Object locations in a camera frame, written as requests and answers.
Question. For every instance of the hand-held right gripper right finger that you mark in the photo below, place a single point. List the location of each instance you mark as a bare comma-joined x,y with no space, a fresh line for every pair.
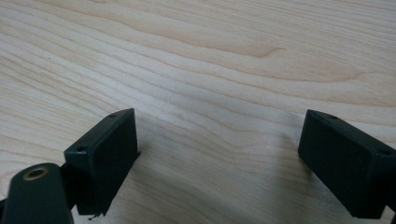
342,161

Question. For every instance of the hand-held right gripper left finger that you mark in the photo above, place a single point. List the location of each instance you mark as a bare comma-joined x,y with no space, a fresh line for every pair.
106,155

